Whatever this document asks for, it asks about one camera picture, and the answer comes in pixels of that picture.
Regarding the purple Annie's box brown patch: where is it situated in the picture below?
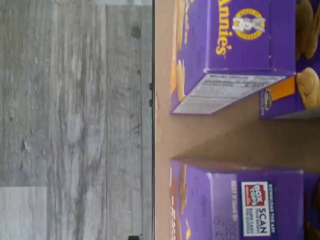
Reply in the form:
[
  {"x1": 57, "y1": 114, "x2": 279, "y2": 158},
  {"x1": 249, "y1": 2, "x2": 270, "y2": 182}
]
[
  {"x1": 302, "y1": 178, "x2": 320, "y2": 240},
  {"x1": 169, "y1": 157, "x2": 306, "y2": 240}
]

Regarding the black metal shelf rack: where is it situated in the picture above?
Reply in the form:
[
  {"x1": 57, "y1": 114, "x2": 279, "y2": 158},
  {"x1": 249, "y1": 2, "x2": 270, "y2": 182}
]
[{"x1": 148, "y1": 0, "x2": 156, "y2": 240}]

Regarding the wooden shelf board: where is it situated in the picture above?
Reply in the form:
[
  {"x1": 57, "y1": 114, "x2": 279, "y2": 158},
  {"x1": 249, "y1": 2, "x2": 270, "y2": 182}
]
[{"x1": 153, "y1": 0, "x2": 320, "y2": 240}]

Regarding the purple Annie's box yellow patch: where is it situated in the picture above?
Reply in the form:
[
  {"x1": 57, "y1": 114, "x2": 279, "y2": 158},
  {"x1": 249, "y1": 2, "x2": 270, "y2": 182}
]
[
  {"x1": 259, "y1": 0, "x2": 320, "y2": 120},
  {"x1": 169, "y1": 0, "x2": 298, "y2": 116}
]

